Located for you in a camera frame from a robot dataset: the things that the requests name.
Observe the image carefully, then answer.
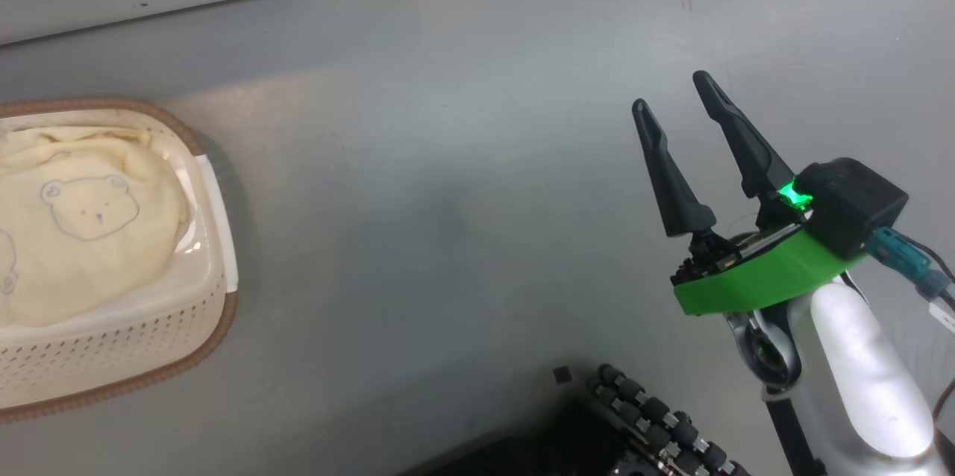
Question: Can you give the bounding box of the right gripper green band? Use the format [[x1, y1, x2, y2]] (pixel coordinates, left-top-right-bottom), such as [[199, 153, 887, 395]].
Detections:
[[631, 70, 871, 317]]

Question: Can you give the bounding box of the cream bear print garment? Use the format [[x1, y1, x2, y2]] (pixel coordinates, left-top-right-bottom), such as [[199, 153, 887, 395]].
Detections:
[[0, 125, 192, 330]]

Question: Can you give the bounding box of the cream perforated laundry basket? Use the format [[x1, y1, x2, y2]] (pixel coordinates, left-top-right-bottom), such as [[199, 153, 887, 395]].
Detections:
[[0, 97, 240, 425]]

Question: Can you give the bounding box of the right teal camera cable plug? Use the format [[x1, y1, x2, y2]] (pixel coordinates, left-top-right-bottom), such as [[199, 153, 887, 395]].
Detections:
[[865, 226, 955, 335]]

